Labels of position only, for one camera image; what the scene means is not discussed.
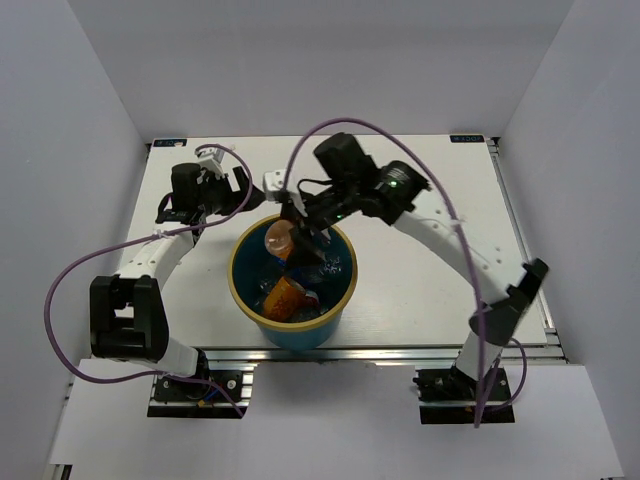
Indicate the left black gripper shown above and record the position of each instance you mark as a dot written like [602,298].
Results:
[233,197]

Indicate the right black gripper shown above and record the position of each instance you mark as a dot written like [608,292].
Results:
[303,251]

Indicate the orange plastic bottle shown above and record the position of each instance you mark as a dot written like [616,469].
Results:
[285,298]
[278,240]

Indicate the blue label bottle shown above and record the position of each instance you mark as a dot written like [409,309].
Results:
[330,269]
[298,274]

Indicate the red label water bottle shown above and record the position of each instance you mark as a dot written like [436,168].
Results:
[308,309]

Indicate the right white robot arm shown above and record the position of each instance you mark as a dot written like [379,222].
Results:
[503,290]

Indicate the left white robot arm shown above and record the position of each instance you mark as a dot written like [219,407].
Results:
[127,316]

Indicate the teal bin with yellow rim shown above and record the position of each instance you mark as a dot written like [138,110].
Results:
[248,262]

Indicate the left blue table sticker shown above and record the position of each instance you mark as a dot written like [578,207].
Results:
[169,143]

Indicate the blue table sticker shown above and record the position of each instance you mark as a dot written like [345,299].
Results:
[467,138]
[169,143]

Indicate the right blue table sticker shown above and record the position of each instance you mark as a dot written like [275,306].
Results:
[467,138]

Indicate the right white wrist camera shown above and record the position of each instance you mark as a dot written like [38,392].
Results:
[275,189]

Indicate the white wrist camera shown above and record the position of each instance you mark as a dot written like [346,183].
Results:
[275,189]
[210,158]

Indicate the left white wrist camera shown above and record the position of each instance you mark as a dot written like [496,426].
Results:
[210,158]

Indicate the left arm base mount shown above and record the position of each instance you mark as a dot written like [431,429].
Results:
[171,399]

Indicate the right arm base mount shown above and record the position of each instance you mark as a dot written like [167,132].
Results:
[445,401]

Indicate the aluminium table frame rail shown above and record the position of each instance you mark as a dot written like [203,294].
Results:
[552,353]

